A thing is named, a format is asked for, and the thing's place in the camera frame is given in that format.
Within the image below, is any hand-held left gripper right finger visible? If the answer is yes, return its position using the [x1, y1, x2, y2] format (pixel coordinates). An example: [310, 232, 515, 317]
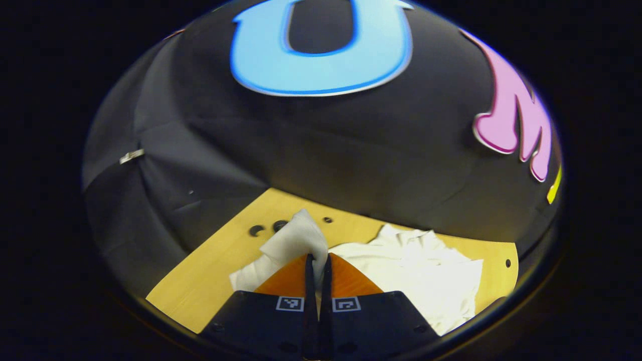
[321, 253, 441, 359]

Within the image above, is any white sweatshirt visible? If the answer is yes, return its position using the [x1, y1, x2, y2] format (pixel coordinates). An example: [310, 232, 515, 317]
[230, 209, 485, 336]

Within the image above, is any black backdrop cloth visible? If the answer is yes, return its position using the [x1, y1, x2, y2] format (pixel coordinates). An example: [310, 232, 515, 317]
[83, 0, 563, 297]

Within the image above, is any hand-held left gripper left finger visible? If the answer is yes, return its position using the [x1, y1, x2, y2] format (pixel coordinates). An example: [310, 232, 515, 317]
[201, 253, 319, 359]

